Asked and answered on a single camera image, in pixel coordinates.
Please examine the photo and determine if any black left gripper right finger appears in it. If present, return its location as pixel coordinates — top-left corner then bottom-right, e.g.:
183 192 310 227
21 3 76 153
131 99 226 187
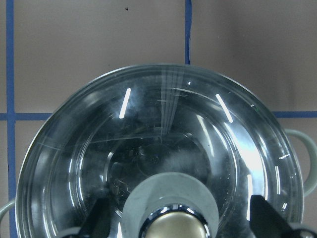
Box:
250 195 302 238

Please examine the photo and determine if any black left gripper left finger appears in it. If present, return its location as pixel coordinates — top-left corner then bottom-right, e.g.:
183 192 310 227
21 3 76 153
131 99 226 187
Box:
78 197 110 238

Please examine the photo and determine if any glass pot lid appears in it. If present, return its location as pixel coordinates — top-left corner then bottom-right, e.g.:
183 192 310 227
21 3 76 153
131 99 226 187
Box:
15 64 303 238

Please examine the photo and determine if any pale green steel pot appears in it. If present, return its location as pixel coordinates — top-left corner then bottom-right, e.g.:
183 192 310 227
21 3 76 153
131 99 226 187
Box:
0 129 317 224

